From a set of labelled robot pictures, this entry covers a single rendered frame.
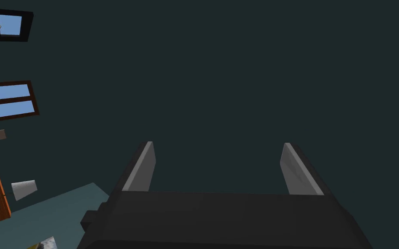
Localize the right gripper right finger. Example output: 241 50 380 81
280 141 332 196

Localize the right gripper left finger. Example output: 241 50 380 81
114 140 157 192

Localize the brown framed window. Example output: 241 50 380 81
0 80 40 122

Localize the black framed window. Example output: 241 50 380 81
0 7 34 42

